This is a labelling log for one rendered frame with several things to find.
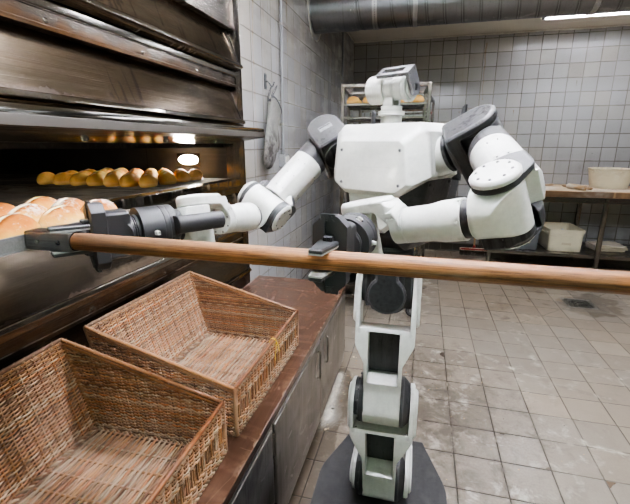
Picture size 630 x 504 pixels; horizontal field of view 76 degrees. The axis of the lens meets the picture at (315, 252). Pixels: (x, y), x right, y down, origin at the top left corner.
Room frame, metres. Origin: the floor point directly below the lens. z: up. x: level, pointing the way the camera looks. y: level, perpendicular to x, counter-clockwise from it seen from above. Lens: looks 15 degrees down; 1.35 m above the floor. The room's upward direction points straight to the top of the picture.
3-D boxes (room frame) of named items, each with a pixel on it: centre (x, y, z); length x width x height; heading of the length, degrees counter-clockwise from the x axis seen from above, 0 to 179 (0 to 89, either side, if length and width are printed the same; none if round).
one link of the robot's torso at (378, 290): (1.12, -0.22, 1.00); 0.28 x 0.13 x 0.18; 166
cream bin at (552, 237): (4.49, -2.77, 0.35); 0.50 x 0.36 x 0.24; 167
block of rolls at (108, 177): (1.98, 0.91, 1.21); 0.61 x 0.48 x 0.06; 75
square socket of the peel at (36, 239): (0.68, 0.45, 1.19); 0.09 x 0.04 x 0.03; 77
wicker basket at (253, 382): (1.26, 0.36, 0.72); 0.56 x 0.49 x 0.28; 165
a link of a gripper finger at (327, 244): (0.57, -0.01, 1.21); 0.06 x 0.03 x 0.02; 159
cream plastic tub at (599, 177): (4.46, -3.20, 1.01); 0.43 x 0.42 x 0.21; 75
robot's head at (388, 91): (1.04, -0.18, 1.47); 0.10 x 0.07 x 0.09; 47
